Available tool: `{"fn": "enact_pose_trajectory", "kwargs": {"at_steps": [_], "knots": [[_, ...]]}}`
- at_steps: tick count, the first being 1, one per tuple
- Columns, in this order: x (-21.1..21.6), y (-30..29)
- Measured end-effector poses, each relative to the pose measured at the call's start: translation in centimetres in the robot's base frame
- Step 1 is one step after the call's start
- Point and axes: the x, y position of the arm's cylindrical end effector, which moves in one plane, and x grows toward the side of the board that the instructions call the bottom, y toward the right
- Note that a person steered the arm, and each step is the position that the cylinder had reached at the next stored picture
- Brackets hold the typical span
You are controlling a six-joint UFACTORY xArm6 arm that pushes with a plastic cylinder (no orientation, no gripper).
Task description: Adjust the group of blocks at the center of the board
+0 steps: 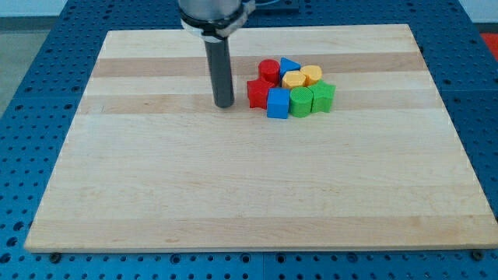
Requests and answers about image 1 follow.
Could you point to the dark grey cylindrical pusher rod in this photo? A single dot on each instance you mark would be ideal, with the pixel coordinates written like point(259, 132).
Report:
point(218, 58)

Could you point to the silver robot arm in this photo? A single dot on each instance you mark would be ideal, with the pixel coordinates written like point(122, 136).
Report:
point(214, 21)

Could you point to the red cylinder block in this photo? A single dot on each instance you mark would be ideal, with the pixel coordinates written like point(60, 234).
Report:
point(269, 70)

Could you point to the red star block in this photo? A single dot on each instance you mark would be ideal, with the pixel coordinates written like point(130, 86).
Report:
point(257, 92)

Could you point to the blue triangle block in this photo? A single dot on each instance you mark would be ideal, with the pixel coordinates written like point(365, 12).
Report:
point(287, 65)

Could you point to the blue cube block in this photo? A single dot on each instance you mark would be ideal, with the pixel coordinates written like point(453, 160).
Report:
point(278, 103)

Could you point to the yellow hexagon block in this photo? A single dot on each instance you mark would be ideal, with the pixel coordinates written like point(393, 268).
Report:
point(293, 79)

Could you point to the green cylinder block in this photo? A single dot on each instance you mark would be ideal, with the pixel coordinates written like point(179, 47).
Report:
point(301, 99)

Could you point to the yellow cylinder block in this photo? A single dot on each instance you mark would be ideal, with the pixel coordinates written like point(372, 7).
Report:
point(312, 73)

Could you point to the green star block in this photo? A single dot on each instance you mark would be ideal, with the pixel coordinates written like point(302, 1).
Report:
point(323, 96)

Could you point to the red object at right edge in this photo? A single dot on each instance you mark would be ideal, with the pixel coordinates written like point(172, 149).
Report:
point(491, 41)

